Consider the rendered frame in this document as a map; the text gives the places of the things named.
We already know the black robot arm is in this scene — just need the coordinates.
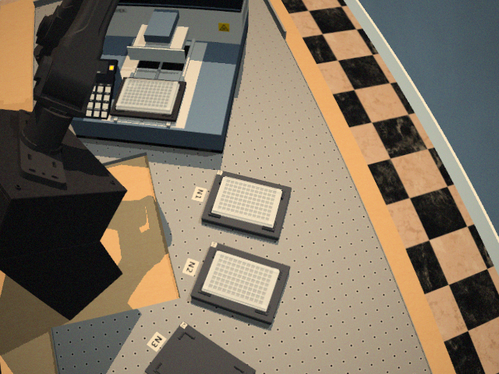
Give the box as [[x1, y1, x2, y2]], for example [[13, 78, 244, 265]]
[[16, 0, 120, 189]]

